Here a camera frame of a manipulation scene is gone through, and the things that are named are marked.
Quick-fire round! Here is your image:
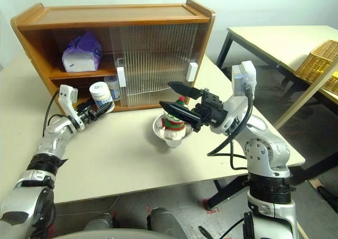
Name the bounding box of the purple tissue pack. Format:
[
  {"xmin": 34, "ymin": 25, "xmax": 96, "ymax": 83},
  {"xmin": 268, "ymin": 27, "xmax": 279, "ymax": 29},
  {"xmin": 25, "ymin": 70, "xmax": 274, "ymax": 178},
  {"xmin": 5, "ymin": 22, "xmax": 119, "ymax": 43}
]
[{"xmin": 62, "ymin": 32, "xmax": 103, "ymax": 72}]

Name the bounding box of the black table leg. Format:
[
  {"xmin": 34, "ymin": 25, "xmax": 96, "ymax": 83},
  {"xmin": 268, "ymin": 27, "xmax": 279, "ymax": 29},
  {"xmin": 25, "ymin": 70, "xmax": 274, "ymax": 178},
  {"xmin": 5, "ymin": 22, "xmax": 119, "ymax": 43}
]
[{"xmin": 205, "ymin": 170, "xmax": 250, "ymax": 213}]

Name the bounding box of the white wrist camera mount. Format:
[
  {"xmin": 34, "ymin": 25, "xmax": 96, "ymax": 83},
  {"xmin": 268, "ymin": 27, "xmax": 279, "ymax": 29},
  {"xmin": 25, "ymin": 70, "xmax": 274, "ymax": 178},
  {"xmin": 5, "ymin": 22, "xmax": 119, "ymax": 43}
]
[
  {"xmin": 58, "ymin": 84, "xmax": 81, "ymax": 123},
  {"xmin": 210, "ymin": 60, "xmax": 257, "ymax": 134}
]

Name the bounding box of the silver robot torso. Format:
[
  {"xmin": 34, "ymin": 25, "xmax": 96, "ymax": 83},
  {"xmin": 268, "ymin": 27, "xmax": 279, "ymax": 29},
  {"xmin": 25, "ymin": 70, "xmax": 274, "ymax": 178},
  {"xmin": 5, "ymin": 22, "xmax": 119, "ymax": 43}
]
[{"xmin": 54, "ymin": 228, "xmax": 165, "ymax": 239}]

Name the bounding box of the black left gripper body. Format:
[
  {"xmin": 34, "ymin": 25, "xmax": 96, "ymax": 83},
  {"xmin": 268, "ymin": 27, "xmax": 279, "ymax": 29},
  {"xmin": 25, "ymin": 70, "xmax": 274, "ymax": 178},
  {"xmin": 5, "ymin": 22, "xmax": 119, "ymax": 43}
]
[{"xmin": 76, "ymin": 100, "xmax": 103, "ymax": 124}]

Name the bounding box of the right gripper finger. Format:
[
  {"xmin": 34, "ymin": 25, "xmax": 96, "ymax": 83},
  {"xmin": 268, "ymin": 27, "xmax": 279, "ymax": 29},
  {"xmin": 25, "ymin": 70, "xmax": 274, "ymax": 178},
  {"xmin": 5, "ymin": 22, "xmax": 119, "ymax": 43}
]
[
  {"xmin": 159, "ymin": 100, "xmax": 203, "ymax": 133},
  {"xmin": 167, "ymin": 81, "xmax": 202, "ymax": 100}
]

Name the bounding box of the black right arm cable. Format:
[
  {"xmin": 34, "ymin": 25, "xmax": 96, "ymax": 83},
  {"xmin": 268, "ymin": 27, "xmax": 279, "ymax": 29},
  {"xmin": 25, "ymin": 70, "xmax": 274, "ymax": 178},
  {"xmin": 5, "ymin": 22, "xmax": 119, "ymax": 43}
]
[{"xmin": 207, "ymin": 82, "xmax": 255, "ymax": 171}]

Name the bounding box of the pale table with black legs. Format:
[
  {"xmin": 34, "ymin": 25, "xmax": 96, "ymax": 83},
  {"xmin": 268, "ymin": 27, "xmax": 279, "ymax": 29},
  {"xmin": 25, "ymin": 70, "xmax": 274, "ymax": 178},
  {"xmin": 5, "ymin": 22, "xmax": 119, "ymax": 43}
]
[{"xmin": 215, "ymin": 25, "xmax": 338, "ymax": 134}]

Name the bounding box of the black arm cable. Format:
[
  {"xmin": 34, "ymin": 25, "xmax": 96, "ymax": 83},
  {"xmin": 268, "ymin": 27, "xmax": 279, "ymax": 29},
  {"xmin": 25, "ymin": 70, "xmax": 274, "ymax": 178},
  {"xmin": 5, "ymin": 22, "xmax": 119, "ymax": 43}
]
[
  {"xmin": 44, "ymin": 88, "xmax": 61, "ymax": 139},
  {"xmin": 207, "ymin": 82, "xmax": 255, "ymax": 171}
]

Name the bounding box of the grey rounded shape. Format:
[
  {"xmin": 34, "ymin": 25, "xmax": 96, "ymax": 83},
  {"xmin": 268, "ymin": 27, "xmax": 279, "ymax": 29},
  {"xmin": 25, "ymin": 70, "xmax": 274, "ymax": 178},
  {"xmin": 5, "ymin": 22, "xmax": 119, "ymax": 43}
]
[
  {"xmin": 84, "ymin": 214, "xmax": 116, "ymax": 231},
  {"xmin": 147, "ymin": 207, "xmax": 186, "ymax": 239}
]

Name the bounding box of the white plush snowman toy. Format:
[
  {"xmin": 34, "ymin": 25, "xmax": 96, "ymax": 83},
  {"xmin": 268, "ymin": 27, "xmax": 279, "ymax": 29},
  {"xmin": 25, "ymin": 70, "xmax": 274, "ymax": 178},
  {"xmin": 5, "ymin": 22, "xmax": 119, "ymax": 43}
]
[{"xmin": 161, "ymin": 96, "xmax": 189, "ymax": 141}]

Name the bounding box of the white lidded plastic jar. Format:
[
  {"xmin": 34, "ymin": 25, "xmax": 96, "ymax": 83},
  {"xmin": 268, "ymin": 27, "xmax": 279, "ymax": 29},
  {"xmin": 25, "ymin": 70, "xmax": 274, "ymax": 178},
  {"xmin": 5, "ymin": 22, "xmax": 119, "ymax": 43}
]
[
  {"xmin": 104, "ymin": 75, "xmax": 121, "ymax": 102},
  {"xmin": 89, "ymin": 81, "xmax": 115, "ymax": 113}
]

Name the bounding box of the ribbed glass sliding door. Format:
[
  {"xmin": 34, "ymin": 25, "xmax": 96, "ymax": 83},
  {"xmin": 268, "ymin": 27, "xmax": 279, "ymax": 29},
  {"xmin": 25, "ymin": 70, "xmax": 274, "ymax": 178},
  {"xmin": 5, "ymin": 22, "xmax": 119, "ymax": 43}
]
[
  {"xmin": 109, "ymin": 24, "xmax": 203, "ymax": 108},
  {"xmin": 119, "ymin": 23, "xmax": 206, "ymax": 107}
]

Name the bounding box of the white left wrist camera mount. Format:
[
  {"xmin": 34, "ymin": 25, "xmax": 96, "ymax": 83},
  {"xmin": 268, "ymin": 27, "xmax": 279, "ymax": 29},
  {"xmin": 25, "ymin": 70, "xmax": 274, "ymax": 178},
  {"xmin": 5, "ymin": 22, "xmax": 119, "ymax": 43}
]
[{"xmin": 58, "ymin": 84, "xmax": 81, "ymax": 123}]

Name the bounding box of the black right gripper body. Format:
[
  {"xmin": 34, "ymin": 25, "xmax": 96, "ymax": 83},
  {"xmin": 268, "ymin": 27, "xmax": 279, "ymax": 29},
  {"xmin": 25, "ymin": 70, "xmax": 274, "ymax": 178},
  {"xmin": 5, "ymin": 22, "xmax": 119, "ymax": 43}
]
[{"xmin": 192, "ymin": 88, "xmax": 229, "ymax": 127}]

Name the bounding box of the white door handle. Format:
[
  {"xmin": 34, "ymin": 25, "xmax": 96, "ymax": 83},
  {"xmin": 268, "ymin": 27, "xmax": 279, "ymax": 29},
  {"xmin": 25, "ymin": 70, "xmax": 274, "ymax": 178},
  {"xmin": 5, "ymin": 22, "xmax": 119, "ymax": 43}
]
[
  {"xmin": 116, "ymin": 66, "xmax": 126, "ymax": 88},
  {"xmin": 186, "ymin": 62, "xmax": 199, "ymax": 82}
]

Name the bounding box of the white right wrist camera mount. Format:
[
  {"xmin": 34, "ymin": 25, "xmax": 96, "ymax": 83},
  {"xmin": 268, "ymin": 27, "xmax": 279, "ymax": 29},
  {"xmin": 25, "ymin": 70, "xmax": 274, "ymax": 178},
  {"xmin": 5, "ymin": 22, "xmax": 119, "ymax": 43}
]
[{"xmin": 210, "ymin": 60, "xmax": 257, "ymax": 134}]

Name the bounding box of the wooden cabinet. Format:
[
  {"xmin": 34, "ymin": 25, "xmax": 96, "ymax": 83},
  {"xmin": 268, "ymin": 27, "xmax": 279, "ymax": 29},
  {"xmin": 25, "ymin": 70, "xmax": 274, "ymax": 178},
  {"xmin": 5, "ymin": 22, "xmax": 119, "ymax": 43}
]
[{"xmin": 10, "ymin": 0, "xmax": 216, "ymax": 113}]

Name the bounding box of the wicker basket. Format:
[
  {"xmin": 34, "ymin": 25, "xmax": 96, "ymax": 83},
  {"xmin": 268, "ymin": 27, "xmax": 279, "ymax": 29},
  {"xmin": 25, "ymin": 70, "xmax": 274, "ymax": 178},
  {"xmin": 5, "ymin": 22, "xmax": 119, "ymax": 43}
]
[{"xmin": 295, "ymin": 40, "xmax": 338, "ymax": 96}]

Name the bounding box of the steel bowl with handle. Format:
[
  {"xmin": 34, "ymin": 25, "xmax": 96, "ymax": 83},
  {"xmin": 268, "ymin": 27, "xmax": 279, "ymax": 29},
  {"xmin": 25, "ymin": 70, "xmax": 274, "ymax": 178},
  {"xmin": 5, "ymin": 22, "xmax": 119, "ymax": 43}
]
[{"xmin": 152, "ymin": 113, "xmax": 193, "ymax": 149}]

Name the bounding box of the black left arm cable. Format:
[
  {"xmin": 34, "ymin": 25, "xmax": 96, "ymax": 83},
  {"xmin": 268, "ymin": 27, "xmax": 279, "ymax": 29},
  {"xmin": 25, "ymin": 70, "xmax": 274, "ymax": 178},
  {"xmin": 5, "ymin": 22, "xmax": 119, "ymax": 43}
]
[{"xmin": 44, "ymin": 88, "xmax": 61, "ymax": 139}]

